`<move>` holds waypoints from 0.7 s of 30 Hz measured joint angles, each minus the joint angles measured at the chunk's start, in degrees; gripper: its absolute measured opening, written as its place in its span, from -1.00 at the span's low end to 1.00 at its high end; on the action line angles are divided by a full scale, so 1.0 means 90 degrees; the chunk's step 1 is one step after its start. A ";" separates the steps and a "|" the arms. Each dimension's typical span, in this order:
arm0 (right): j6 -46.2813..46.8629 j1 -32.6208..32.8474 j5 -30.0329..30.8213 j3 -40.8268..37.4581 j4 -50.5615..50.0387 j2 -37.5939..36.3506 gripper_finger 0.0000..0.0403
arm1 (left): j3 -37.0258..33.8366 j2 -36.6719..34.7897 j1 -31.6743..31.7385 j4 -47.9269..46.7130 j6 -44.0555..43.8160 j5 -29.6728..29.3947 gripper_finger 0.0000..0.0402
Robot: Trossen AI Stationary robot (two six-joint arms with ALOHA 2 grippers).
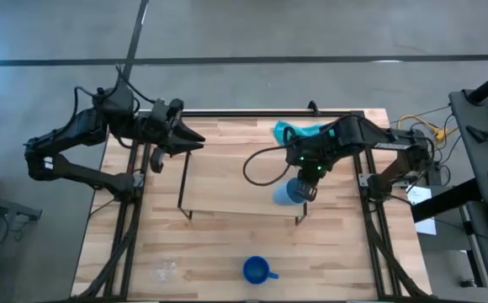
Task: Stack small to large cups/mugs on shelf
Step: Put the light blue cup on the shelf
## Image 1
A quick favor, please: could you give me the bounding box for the dark blue mug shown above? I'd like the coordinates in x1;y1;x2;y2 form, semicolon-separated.
242;255;280;285

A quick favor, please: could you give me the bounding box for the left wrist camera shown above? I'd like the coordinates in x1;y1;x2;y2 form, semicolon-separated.
150;146;167;174

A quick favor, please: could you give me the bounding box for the grey side table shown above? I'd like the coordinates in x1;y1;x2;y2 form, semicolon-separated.
448;88;488;303

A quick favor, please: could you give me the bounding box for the black aluminium table frame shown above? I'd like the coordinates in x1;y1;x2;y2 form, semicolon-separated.
70;109;431;302

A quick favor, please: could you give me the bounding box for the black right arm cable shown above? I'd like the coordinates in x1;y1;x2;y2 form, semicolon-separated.
242;144;296;188

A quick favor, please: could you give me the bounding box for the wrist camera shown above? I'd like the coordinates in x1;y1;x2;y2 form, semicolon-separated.
150;146;167;174
297;180;318;203

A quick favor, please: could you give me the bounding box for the white paper sheet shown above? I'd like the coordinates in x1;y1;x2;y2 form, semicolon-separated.
406;185;438;237

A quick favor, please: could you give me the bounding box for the teal cloth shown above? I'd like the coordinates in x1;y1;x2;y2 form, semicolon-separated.
273;120;337;146

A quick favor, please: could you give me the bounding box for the grey stand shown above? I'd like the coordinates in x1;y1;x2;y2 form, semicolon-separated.
0;189;43;223

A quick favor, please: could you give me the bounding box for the clear glass cup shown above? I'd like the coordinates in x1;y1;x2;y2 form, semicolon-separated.
151;259;179;284

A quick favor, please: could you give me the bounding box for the yellow cable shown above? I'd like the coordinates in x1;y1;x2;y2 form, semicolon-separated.
396;114;458;145

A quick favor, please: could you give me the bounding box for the black table leg bar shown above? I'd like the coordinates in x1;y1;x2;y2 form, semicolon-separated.
410;178;483;224

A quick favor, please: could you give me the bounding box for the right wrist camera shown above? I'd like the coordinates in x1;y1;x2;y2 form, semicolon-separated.
297;180;318;203

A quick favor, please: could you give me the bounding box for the wooden shelf with black legs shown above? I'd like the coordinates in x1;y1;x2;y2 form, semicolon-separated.
177;149;310;226

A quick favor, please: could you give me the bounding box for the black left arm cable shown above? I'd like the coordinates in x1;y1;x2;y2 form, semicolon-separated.
72;63;157;123

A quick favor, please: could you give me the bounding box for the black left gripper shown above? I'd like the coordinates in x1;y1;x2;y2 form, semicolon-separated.
148;98;207;157

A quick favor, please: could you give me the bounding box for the light blue plastic cup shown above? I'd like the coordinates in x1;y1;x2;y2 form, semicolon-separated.
272;177;308;207

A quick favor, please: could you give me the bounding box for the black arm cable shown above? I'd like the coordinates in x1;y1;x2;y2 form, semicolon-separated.
72;63;157;123
242;144;296;188

